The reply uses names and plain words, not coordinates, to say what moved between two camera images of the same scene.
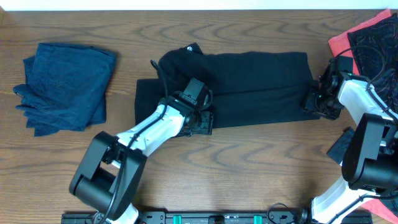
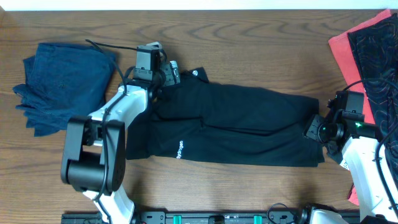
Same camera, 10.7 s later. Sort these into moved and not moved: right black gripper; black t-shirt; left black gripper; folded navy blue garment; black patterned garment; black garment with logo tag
Moved: left black gripper; black t-shirt; right black gripper
Not moved: folded navy blue garment; black garment with logo tag; black patterned garment
